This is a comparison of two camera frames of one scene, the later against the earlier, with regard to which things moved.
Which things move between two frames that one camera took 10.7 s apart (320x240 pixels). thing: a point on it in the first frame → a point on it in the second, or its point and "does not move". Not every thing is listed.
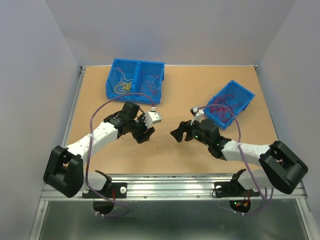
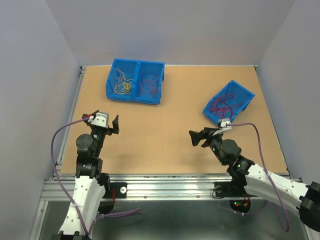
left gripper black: x=141 y=137 → x=109 y=130
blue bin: x=148 y=80 does not move
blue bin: x=230 y=101 does not move
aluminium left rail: x=72 y=104 does not move
